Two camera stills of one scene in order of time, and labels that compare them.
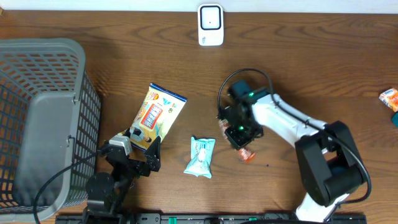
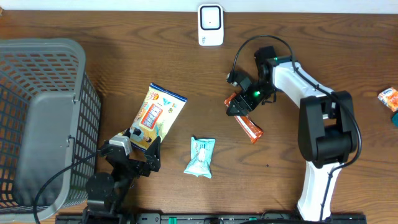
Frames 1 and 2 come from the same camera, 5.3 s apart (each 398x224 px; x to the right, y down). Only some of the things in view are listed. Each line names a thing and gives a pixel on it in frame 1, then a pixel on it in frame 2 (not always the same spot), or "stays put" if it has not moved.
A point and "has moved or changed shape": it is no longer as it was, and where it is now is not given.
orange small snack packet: (390, 97) stays put
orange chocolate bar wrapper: (245, 155) has moved or changed shape
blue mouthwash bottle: (395, 119) stays put
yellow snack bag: (157, 115) stays put
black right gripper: (237, 141) → (239, 106)
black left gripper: (153, 157) stays put
